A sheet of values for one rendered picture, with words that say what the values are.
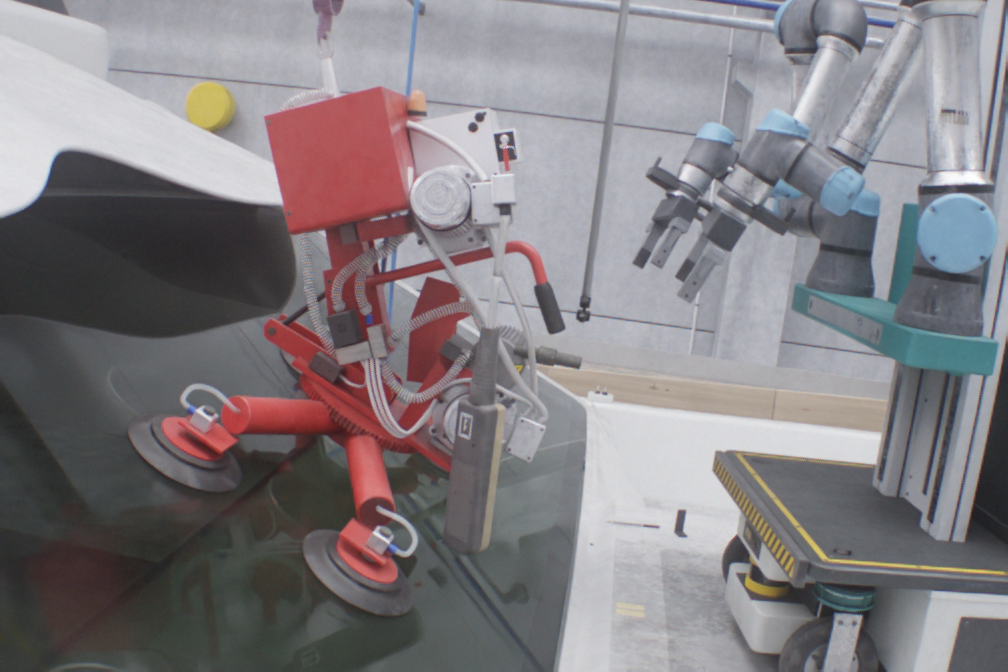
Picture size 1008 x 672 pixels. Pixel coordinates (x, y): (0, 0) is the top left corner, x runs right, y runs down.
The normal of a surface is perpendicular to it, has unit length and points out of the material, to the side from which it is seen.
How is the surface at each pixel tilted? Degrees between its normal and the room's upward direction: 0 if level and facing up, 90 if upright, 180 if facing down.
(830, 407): 90
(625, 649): 0
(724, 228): 97
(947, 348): 90
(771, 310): 90
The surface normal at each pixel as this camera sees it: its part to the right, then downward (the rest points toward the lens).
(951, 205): -0.37, 0.21
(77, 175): 0.99, -0.08
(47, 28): 0.99, 0.14
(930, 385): -0.99, -0.12
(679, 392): -0.10, 0.12
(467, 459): -0.65, 0.02
